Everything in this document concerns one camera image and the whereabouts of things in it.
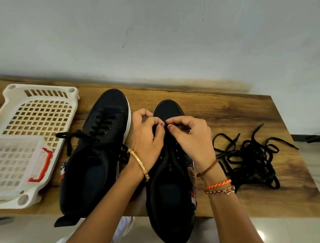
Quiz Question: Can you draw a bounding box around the black shoelace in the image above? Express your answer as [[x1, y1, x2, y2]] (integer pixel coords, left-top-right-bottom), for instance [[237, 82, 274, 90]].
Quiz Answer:
[[220, 143, 282, 194], [212, 123, 300, 194]]

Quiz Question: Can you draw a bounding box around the person's right hand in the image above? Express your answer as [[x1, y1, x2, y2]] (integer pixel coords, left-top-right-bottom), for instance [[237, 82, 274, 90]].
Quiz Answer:
[[165, 115, 219, 174]]

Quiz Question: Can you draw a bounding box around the person's left forearm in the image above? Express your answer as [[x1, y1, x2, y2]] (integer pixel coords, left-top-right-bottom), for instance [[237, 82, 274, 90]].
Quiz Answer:
[[67, 161, 147, 243]]

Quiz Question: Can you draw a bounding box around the clear container with red handles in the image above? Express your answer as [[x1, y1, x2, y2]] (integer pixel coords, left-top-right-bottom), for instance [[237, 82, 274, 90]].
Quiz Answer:
[[0, 134, 54, 202]]

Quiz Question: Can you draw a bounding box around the gold bracelet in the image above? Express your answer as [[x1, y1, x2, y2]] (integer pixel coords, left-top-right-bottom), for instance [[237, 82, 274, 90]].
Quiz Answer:
[[126, 147, 151, 182]]

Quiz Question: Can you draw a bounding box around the person's right forearm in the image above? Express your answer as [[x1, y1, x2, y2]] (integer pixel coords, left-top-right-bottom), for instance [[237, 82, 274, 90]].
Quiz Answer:
[[199, 163, 265, 243]]

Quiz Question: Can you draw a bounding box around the person's left hand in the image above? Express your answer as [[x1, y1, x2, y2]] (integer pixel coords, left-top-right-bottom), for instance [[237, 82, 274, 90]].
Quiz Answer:
[[130, 108, 166, 174]]

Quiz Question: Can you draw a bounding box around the black sneaker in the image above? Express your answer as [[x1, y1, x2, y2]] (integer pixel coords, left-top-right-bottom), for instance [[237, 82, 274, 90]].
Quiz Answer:
[[145, 99, 198, 243], [54, 88, 133, 228]]

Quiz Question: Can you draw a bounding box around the white plastic lattice basket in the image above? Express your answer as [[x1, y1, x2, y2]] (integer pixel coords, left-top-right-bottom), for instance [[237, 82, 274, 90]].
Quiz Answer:
[[0, 83, 80, 210]]

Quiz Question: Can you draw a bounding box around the orange braided bracelet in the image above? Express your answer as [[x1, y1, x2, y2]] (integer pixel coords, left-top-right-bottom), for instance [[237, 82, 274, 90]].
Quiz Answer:
[[203, 178, 236, 196]]

